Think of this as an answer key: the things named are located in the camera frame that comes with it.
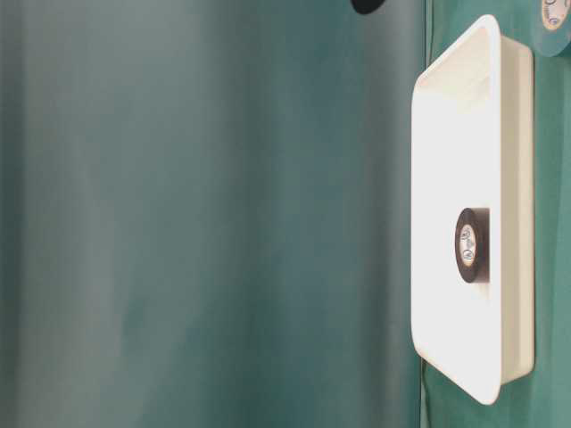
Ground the black tape roll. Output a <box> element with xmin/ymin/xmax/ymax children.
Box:
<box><xmin>454</xmin><ymin>208</ymin><xmax>490</xmax><ymax>284</ymax></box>

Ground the white plastic tray case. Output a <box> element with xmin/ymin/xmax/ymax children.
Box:
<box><xmin>410</xmin><ymin>15</ymin><xmax>534</xmax><ymax>405</ymax></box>

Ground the teal tape roll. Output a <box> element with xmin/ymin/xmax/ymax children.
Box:
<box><xmin>533</xmin><ymin>0</ymin><xmax>571</xmax><ymax>57</ymax></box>

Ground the green table cloth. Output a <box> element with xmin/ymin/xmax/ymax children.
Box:
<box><xmin>1</xmin><ymin>1</ymin><xmax>570</xmax><ymax>427</ymax></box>

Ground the black round background object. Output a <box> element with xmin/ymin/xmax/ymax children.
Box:
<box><xmin>351</xmin><ymin>0</ymin><xmax>385</xmax><ymax>15</ymax></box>

